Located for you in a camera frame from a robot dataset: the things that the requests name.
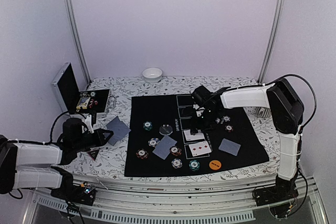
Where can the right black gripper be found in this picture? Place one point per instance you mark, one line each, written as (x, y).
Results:
(197, 126)

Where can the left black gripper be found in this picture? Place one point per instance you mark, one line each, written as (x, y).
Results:
(101, 139)

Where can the white chip cluster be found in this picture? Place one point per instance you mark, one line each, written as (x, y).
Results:
(226, 118)
(219, 121)

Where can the red chip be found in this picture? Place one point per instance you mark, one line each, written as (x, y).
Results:
(228, 128)
(142, 154)
(175, 151)

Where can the face-up community card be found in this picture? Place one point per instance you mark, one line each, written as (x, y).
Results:
(189, 137)
(200, 148)

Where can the blue card deck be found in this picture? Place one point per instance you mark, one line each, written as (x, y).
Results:
(119, 128)

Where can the face-down card big blind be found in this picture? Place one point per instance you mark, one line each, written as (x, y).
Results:
(229, 147)

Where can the clear dealer button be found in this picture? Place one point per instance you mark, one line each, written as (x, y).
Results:
(165, 130)

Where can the orange big blind button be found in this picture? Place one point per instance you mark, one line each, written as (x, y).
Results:
(215, 165)

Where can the green chip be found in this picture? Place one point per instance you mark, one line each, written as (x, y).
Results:
(194, 165)
(148, 125)

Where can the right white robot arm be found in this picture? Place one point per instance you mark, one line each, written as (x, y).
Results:
(279, 97)

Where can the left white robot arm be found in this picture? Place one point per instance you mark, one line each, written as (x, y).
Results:
(29, 164)

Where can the black triangular marker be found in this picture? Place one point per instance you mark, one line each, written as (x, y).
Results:
(93, 154)

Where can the silver poker chip case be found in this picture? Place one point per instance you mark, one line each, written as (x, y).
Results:
(71, 98)

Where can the white ribbed cup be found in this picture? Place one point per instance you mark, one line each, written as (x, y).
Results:
(263, 112)

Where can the black poker mat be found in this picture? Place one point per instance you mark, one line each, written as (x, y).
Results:
(175, 110)

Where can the white ceramic bowl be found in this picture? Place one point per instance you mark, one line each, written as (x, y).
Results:
(152, 75)

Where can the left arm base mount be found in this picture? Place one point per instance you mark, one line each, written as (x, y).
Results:
(84, 194)

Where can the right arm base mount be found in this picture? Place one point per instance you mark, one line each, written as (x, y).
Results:
(282, 190)

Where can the right aluminium frame post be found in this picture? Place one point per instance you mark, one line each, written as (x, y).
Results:
(271, 41)

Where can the aluminium frame post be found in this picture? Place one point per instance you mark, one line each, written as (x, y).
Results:
(271, 41)
(76, 38)

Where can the left aluminium frame post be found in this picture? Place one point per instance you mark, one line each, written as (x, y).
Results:
(76, 38)

